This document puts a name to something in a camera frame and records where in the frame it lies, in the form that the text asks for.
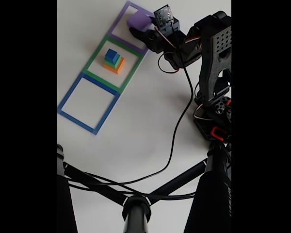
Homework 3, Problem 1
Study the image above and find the large purple block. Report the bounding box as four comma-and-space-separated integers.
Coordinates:
126, 9, 156, 32

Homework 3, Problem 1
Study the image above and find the small blue cube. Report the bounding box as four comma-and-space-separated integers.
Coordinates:
105, 48, 120, 61

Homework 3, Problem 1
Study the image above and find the green cube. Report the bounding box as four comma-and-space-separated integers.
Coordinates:
103, 54, 122, 68

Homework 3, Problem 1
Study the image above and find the orange block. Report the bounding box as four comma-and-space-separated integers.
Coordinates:
103, 57, 126, 75

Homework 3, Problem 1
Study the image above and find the red clamp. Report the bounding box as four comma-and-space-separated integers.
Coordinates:
210, 126, 227, 139

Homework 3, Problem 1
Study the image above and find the black tripod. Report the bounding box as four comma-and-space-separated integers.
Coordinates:
57, 143, 232, 233

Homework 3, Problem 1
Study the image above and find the servo wire loop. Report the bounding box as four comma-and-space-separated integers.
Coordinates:
157, 52, 181, 74

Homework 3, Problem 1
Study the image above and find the purple square frame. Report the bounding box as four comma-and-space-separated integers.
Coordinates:
107, 0, 158, 55

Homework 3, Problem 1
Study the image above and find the green square frame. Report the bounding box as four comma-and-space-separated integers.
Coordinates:
81, 35, 144, 95

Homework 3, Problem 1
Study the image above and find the black cable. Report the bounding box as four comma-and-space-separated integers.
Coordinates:
65, 169, 198, 201
67, 21, 194, 192

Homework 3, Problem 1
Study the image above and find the blue square frame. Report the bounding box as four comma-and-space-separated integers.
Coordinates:
57, 72, 121, 135

